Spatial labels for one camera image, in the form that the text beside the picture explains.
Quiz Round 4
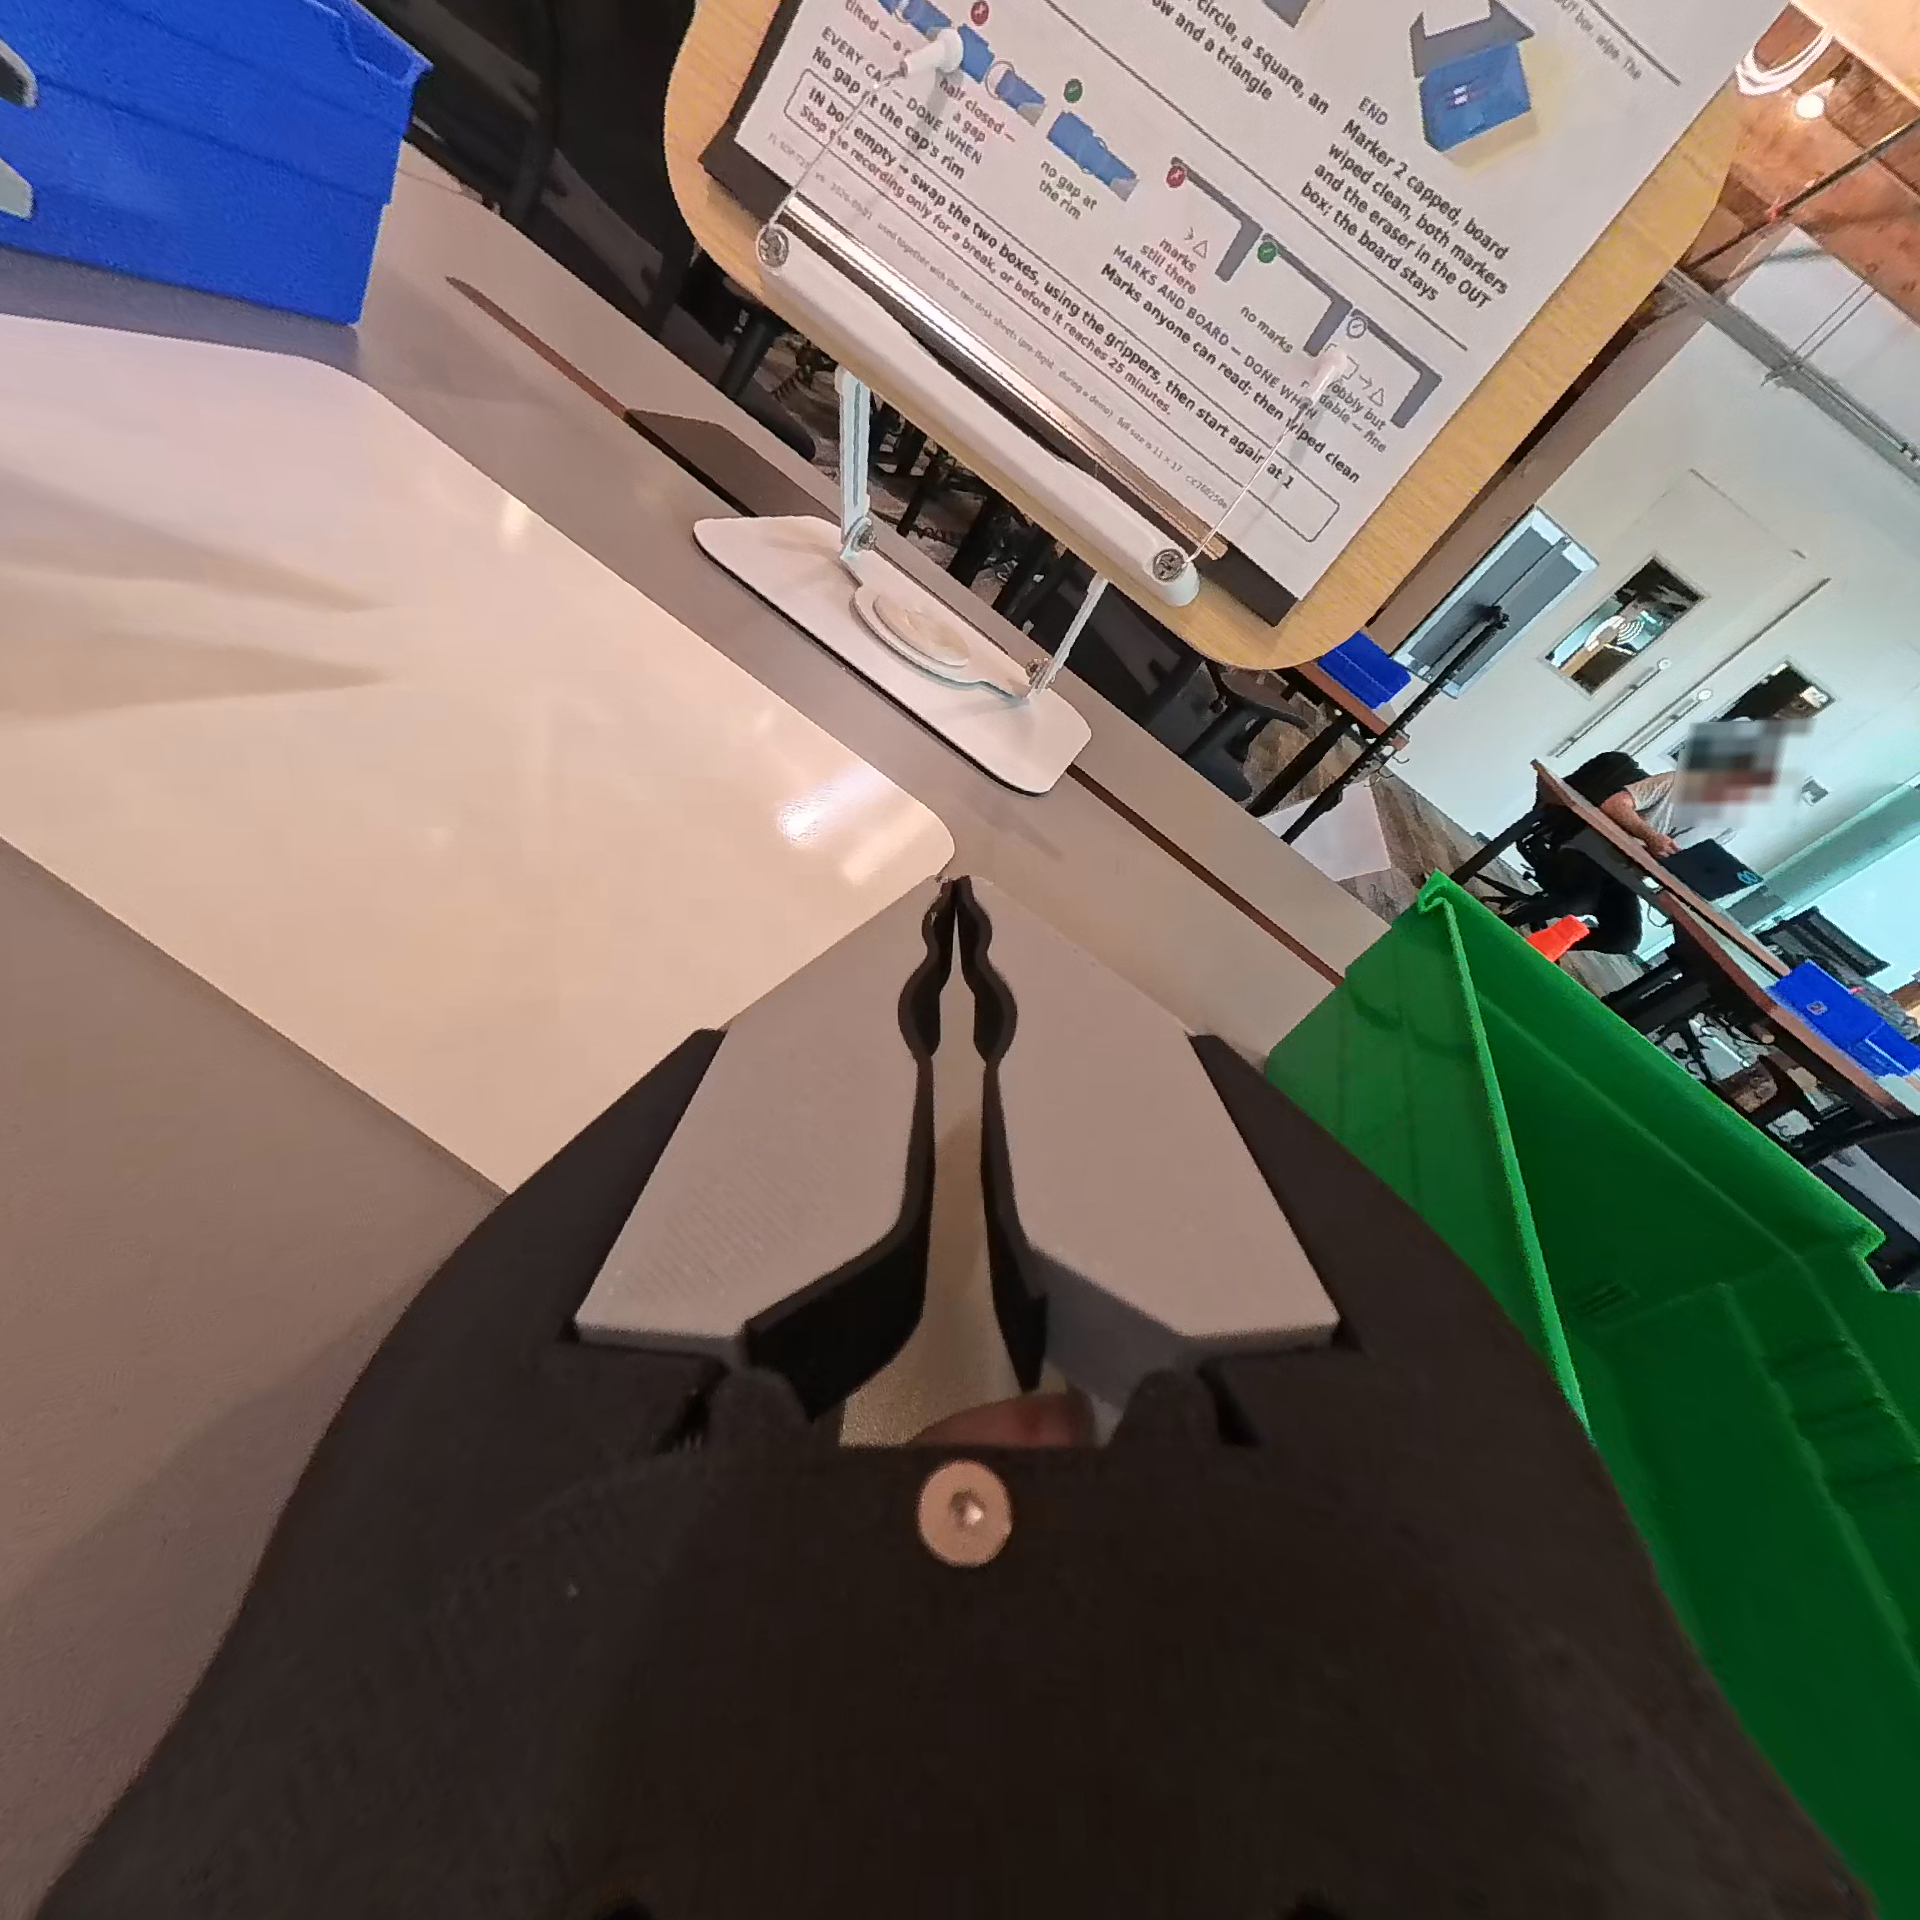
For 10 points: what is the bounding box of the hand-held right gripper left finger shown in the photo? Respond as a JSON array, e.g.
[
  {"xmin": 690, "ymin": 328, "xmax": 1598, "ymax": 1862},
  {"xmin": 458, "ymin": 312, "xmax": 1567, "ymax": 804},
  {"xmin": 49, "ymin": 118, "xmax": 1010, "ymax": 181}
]
[{"xmin": 574, "ymin": 877, "xmax": 963, "ymax": 1420}]

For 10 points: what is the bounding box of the black desk cable cover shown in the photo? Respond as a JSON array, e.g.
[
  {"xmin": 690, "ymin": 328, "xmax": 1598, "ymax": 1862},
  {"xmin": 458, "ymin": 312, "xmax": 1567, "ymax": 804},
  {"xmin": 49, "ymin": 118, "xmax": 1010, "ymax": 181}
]
[{"xmin": 623, "ymin": 406, "xmax": 819, "ymax": 520}]

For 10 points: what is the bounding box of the blue plastic bin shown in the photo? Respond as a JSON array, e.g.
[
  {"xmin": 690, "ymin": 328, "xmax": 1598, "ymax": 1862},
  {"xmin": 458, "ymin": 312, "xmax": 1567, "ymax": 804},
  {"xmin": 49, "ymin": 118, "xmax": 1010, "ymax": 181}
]
[{"xmin": 0, "ymin": 0, "xmax": 434, "ymax": 328}]

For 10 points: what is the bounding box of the white whiteboard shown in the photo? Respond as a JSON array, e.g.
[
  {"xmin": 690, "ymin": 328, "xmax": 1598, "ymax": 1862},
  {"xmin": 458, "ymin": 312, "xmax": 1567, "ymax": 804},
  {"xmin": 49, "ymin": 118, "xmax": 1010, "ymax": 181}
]
[{"xmin": 0, "ymin": 312, "xmax": 958, "ymax": 1193}]

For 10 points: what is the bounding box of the printed instruction sheet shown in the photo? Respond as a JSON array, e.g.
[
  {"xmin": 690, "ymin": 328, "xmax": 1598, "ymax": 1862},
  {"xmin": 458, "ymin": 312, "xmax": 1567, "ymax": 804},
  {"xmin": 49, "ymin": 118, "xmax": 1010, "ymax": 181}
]
[{"xmin": 736, "ymin": 0, "xmax": 1728, "ymax": 602}]

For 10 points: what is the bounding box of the instruction sheet on stand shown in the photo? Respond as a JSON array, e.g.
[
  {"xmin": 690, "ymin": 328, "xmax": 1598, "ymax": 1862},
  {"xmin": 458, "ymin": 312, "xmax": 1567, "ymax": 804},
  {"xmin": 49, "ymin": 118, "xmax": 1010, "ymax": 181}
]
[{"xmin": 663, "ymin": 0, "xmax": 1801, "ymax": 798}]

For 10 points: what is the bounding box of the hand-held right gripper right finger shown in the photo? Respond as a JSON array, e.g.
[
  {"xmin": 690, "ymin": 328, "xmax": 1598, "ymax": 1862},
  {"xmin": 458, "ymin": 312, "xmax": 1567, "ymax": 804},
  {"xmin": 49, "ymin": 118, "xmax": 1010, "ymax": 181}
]
[{"xmin": 952, "ymin": 877, "xmax": 1342, "ymax": 1426}]

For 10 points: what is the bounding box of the green plastic bin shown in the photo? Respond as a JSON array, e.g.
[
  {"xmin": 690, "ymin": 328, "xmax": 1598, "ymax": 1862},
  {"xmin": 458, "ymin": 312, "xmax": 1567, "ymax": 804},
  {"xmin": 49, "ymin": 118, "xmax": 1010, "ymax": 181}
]
[{"xmin": 1264, "ymin": 870, "xmax": 1920, "ymax": 1920}]

